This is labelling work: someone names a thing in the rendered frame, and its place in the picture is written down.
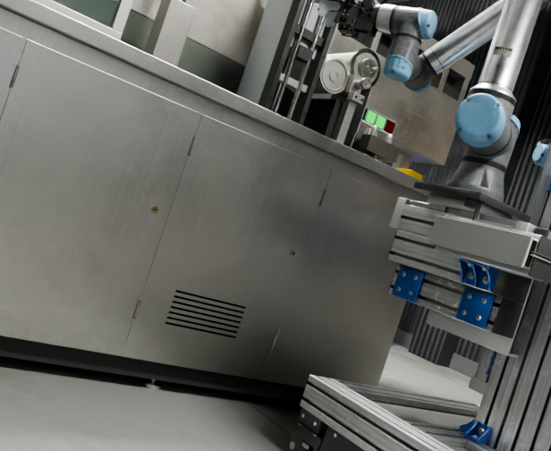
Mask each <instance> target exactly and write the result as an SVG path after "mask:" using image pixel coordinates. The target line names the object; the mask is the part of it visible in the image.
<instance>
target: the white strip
mask: <svg viewBox="0 0 551 451"><path fill-rule="evenodd" d="M291 5H292V0H267V5H266V8H265V11H264V13H263V16H262V19H261V22H260V24H259V29H258V32H257V35H256V37H255V40H254V43H253V46H252V49H251V51H250V56H249V59H248V62H247V64H246V67H245V70H244V73H243V76H242V80H241V83H240V86H239V88H238V90H237V93H236V95H238V96H240V97H242V98H245V99H247V100H249V101H251V102H253V103H255V104H258V103H259V99H260V96H261V94H262V91H263V89H264V86H265V83H266V80H267V76H268V73H269V70H270V67H271V64H272V62H273V59H274V56H275V53H276V49H277V46H278V43H279V40H280V38H281V35H282V32H283V29H284V25H285V22H286V19H287V16H288V13H289V11H290V8H291Z"/></svg>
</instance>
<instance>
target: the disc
mask: <svg viewBox="0 0 551 451"><path fill-rule="evenodd" d="M363 53H369V54H372V55H373V56H374V57H375V58H376V60H377V67H379V71H377V77H376V79H375V80H373V81H372V82H371V86H370V87H373V86H374V85H375V84H376V83H377V80H378V78H379V75H380V70H381V67H380V62H379V59H378V57H377V54H376V53H375V52H374V51H372V50H371V49H368V48H363V49H360V50H358V51H357V52H356V53H355V54H354V55H353V57H352V60H351V62H350V75H351V74H354V71H353V66H354V63H355V60H356V59H357V57H358V56H359V55H361V54H363Z"/></svg>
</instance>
